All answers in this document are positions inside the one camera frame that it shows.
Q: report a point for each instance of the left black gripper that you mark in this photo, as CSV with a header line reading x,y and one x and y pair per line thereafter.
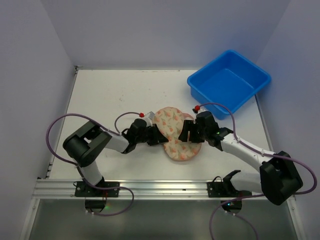
x,y
153,135

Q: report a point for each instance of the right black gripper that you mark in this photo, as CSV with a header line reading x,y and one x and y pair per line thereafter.
x,y
194,131

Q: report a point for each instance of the floral peach laundry bag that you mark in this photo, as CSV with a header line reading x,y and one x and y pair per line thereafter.
x,y
169,121

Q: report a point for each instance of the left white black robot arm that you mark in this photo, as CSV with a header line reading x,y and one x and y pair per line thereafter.
x,y
86,144

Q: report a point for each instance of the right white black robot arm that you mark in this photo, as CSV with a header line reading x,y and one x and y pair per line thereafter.
x,y
276,177

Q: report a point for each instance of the blue plastic bin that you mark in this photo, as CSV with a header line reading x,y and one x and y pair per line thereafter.
x,y
230,80

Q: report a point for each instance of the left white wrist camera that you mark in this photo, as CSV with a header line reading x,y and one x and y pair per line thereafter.
x,y
149,118

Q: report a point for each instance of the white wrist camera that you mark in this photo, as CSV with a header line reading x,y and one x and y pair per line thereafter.
x,y
149,118
197,110

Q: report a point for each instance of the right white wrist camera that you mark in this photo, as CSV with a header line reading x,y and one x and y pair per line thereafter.
x,y
197,110

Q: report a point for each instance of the aluminium mounting rail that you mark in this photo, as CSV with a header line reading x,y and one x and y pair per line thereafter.
x,y
57,189

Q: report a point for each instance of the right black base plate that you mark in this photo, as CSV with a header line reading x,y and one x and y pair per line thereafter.
x,y
223,188

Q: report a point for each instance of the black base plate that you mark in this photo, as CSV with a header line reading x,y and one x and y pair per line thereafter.
x,y
104,189
223,188

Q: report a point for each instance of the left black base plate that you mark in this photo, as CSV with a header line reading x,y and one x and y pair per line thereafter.
x,y
104,189

